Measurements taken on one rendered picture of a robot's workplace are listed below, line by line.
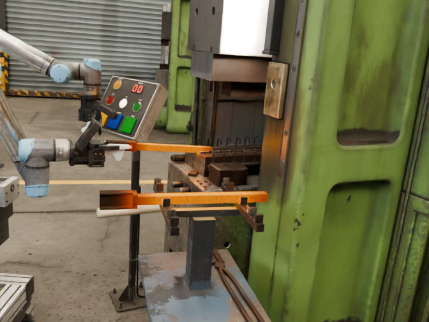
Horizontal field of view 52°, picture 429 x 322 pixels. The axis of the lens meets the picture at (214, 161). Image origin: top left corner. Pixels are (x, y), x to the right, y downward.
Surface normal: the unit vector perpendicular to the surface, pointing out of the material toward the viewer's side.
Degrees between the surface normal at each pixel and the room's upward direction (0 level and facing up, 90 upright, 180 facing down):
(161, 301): 0
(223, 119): 90
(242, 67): 90
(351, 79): 89
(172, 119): 90
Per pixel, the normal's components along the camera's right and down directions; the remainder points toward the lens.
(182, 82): 0.12, 0.27
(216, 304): 0.07, -0.96
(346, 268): 0.42, 0.27
